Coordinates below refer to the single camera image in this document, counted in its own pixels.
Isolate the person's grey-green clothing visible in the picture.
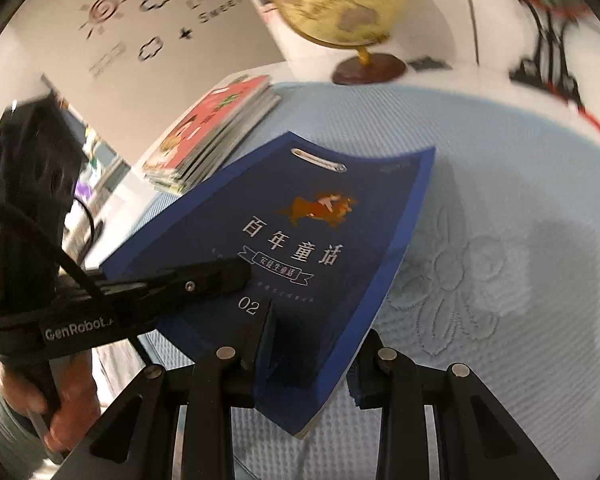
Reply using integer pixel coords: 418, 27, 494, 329
0, 340, 146, 480

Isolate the dark blue book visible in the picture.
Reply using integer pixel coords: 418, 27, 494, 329
100, 131, 437, 437

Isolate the group of wall stickers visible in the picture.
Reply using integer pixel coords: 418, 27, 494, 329
77, 0, 246, 78

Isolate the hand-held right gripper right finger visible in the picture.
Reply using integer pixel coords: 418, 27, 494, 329
346, 329, 563, 480

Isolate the small black ornament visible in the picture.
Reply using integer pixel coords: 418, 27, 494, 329
409, 56, 453, 72

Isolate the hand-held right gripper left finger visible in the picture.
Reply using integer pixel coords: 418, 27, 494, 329
55, 300, 281, 480

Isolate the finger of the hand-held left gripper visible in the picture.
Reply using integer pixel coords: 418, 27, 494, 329
87, 257, 253, 321

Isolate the stack of sorted books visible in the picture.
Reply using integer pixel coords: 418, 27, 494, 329
141, 75, 282, 196

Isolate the light blue quilted mat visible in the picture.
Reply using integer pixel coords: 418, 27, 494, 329
97, 80, 600, 480

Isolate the person's left hand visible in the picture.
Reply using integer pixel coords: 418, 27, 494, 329
0, 349, 102, 454

